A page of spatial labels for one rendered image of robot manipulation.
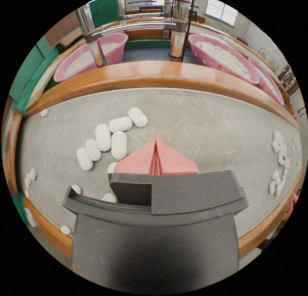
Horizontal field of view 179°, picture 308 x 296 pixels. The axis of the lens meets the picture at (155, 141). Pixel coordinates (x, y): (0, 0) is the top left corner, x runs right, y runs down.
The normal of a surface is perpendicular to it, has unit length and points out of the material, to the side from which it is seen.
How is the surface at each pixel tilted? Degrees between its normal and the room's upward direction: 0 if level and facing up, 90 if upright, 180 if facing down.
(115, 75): 0
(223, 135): 0
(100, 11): 90
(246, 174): 0
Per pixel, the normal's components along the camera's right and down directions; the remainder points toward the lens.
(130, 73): 0.00, -0.25
